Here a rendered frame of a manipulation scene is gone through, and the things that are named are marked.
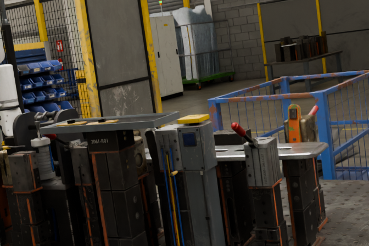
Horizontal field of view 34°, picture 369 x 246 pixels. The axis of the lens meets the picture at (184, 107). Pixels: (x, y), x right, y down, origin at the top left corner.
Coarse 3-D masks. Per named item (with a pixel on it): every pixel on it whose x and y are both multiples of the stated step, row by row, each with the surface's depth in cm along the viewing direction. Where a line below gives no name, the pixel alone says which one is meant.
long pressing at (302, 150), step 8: (280, 144) 181; (288, 144) 179; (296, 144) 177; (304, 144) 176; (312, 144) 174; (320, 144) 173; (216, 152) 182; (224, 152) 181; (232, 152) 179; (240, 152) 177; (280, 152) 170; (288, 152) 168; (296, 152) 167; (304, 152) 165; (312, 152) 165; (320, 152) 166; (224, 160) 174; (232, 160) 172; (240, 160) 171
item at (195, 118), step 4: (188, 116) 150; (192, 116) 149; (196, 116) 148; (200, 116) 146; (204, 116) 147; (208, 116) 149; (180, 120) 147; (184, 120) 146; (188, 120) 146; (192, 120) 145; (196, 120) 145; (200, 120) 145; (192, 124) 148; (196, 124) 148
